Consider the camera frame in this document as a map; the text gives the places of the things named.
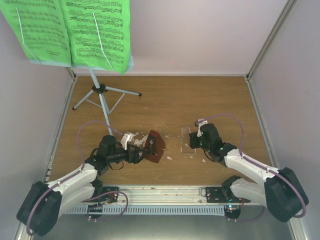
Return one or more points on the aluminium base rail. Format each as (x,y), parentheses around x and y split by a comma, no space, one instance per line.
(188,194)

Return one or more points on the right green sheet music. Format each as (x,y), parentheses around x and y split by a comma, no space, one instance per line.
(99,33)

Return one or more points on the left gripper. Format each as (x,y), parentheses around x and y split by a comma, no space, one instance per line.
(135,159)

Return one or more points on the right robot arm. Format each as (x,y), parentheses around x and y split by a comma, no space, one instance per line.
(278,190)

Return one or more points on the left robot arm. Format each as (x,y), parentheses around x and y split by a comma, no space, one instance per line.
(46,202)

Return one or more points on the light blue music stand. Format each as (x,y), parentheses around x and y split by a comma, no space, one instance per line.
(100,89)

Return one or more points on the grey slotted cable duct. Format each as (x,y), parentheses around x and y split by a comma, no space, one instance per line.
(198,210)

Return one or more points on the clear metronome cover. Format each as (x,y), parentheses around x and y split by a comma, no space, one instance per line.
(185,148)

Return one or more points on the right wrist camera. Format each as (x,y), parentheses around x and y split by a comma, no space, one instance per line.
(198,124)

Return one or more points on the wooden metronome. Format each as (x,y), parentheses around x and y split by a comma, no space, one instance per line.
(155,143)

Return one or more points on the left green sheet music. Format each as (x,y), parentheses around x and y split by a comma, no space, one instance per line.
(40,28)

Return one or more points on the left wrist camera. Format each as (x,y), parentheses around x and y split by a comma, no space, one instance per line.
(126,138)

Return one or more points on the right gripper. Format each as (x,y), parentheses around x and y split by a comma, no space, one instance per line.
(193,144)

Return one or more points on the green sheet music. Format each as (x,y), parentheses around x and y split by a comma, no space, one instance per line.
(40,28)
(99,33)

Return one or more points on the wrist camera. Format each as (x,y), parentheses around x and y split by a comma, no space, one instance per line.
(126,138)
(198,124)

